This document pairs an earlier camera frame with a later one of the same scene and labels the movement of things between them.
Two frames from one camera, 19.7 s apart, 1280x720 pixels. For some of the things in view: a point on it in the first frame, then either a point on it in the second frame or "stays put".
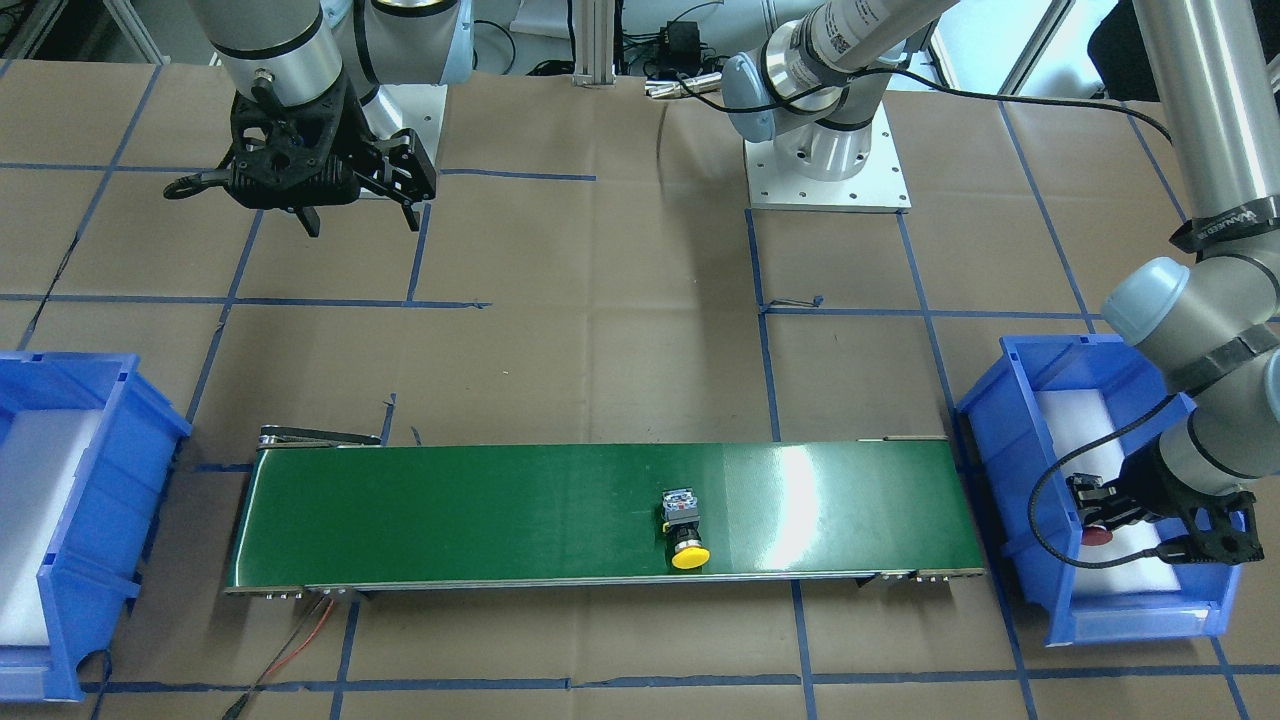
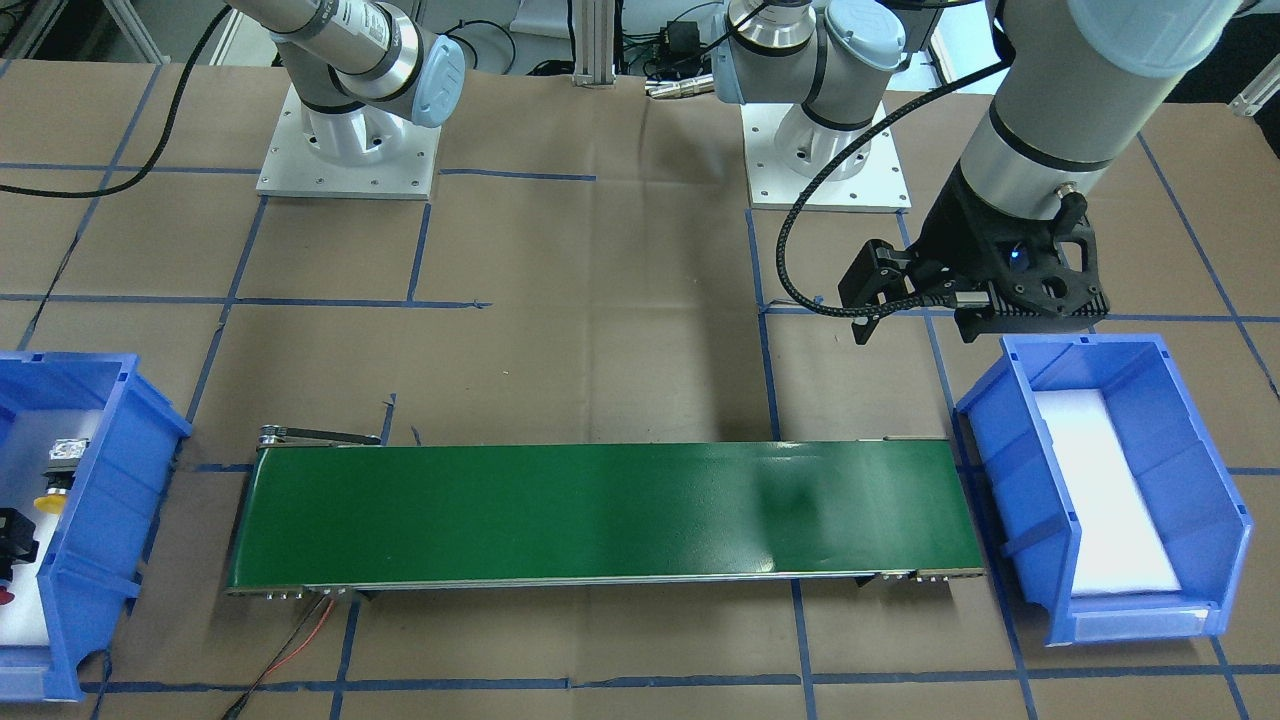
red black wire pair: [281, 663] stays put
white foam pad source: [1074, 420] stays put
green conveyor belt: [319, 510] stays put
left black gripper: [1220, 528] → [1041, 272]
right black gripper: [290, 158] → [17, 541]
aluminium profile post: [594, 20] stays put
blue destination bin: [90, 571] stays put
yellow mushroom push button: [681, 522] → [65, 455]
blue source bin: [1053, 406] stays put
